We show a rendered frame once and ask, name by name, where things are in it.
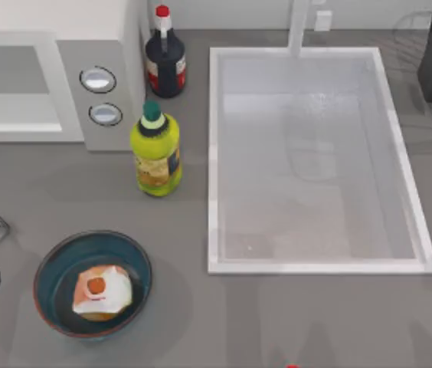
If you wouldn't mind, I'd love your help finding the yellow-green bottle with green cap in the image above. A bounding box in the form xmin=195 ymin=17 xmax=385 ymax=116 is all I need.
xmin=129 ymin=100 xmax=183 ymax=199

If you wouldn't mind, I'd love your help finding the white sink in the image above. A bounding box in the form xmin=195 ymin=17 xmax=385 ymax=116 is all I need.
xmin=207 ymin=46 xmax=432 ymax=276

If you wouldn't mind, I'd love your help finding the dark bottle with red cap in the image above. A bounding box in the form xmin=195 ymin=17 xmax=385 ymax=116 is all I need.
xmin=145 ymin=5 xmax=187 ymax=99

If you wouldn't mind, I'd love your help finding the round microwave knob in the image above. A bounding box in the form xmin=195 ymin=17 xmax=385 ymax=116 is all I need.
xmin=87 ymin=101 xmax=123 ymax=127
xmin=79 ymin=65 xmax=117 ymax=94

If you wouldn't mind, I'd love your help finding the pale microwave oven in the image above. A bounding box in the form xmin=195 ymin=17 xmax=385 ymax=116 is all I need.
xmin=0 ymin=29 xmax=149 ymax=153

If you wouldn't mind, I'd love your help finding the white and orange carton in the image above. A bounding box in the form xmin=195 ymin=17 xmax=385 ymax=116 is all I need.
xmin=71 ymin=266 xmax=134 ymax=322

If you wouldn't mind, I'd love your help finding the tall white tap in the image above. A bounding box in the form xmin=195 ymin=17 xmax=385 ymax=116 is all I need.
xmin=286 ymin=0 xmax=309 ymax=58

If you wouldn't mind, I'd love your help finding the blue bowl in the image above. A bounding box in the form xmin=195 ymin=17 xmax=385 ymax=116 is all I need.
xmin=33 ymin=229 xmax=153 ymax=340

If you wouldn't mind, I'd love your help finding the pale microwave door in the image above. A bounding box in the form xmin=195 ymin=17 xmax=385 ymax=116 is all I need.
xmin=0 ymin=31 xmax=86 ymax=143

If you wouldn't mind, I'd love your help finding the white wall socket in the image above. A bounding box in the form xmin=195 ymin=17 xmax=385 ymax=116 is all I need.
xmin=313 ymin=10 xmax=332 ymax=32

